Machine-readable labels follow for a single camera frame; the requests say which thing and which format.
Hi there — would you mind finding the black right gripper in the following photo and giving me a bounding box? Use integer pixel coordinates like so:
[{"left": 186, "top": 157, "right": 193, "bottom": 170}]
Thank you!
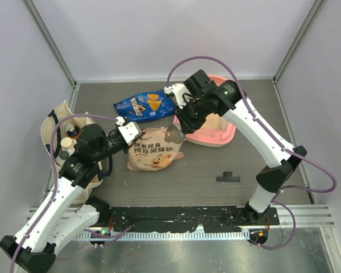
[{"left": 173, "top": 97, "right": 210, "bottom": 134}]

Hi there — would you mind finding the metal litter scoop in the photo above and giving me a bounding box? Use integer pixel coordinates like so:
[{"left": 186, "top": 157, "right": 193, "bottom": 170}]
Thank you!
[{"left": 164, "top": 123, "right": 185, "bottom": 144}]

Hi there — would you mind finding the pink cat litter bag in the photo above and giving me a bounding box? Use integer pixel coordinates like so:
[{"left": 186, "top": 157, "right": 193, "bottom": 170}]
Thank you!
[{"left": 127, "top": 127, "right": 184, "bottom": 171}]

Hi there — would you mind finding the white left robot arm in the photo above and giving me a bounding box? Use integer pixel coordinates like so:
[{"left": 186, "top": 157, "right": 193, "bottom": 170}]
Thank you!
[{"left": 0, "top": 121, "right": 142, "bottom": 272}]

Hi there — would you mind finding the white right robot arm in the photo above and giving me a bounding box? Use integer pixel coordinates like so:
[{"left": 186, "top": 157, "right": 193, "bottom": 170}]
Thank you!
[{"left": 164, "top": 69, "right": 307, "bottom": 225}]

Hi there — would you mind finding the blue Doritos chip bag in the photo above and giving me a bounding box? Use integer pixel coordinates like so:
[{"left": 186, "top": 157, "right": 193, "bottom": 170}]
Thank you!
[{"left": 113, "top": 89, "right": 176, "bottom": 122}]

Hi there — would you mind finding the orange bottle in tote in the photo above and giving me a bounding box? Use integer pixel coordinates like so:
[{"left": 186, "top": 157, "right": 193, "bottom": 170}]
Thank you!
[{"left": 68, "top": 126, "right": 81, "bottom": 139}]

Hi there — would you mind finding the white bottle in tote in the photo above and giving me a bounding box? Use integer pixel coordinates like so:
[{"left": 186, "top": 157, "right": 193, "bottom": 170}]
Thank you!
[{"left": 60, "top": 137, "right": 74, "bottom": 151}]

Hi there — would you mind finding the grey-capped bottle in tote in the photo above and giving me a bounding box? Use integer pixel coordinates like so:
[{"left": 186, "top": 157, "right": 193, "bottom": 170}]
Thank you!
[{"left": 59, "top": 151, "right": 70, "bottom": 160}]

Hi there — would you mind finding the cream canvas tote bag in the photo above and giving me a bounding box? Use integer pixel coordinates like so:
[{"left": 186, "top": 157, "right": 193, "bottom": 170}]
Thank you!
[{"left": 40, "top": 102, "right": 111, "bottom": 205}]

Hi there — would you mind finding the black bag clip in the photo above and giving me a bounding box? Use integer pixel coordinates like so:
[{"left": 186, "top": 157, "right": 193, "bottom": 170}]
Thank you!
[{"left": 216, "top": 171, "right": 240, "bottom": 183}]

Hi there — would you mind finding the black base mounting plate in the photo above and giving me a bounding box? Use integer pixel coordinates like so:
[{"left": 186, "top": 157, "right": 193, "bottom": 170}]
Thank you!
[{"left": 92, "top": 206, "right": 280, "bottom": 233}]

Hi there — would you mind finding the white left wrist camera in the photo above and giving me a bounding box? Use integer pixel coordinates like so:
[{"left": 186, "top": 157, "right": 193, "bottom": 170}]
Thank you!
[{"left": 115, "top": 117, "right": 142, "bottom": 146}]

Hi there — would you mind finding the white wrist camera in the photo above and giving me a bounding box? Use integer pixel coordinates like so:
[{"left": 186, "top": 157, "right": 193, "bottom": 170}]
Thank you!
[
  {"left": 115, "top": 117, "right": 142, "bottom": 146},
  {"left": 164, "top": 84, "right": 193, "bottom": 109}
]

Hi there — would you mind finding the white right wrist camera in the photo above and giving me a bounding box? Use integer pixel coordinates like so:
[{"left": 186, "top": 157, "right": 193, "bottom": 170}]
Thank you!
[{"left": 164, "top": 84, "right": 193, "bottom": 109}]

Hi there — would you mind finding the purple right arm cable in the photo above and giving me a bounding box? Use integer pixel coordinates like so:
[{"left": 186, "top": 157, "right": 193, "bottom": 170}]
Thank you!
[{"left": 166, "top": 56, "right": 338, "bottom": 250}]

